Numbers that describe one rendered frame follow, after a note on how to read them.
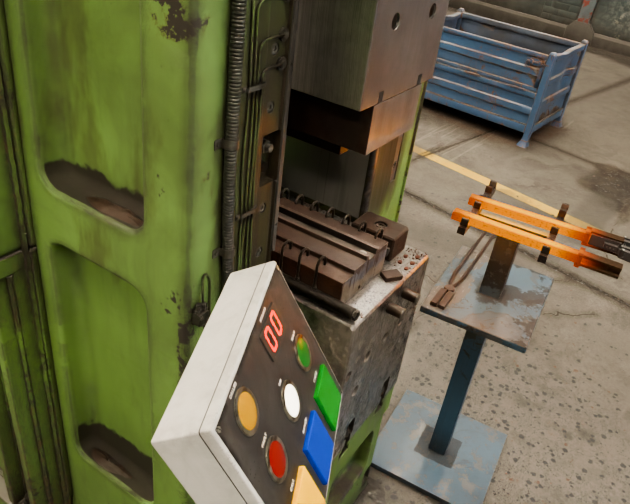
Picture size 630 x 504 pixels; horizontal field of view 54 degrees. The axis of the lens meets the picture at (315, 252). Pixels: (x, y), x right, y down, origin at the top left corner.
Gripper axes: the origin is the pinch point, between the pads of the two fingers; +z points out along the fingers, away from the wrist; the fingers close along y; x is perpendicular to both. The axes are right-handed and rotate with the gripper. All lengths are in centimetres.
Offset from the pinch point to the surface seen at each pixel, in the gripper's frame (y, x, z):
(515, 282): 9.1, -26.1, 17.4
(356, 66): -65, 47, 50
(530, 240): -13.7, 0.6, 16.7
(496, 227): -13.4, 0.9, 25.6
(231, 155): -82, 33, 62
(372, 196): -21, 2, 57
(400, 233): -33, 1, 45
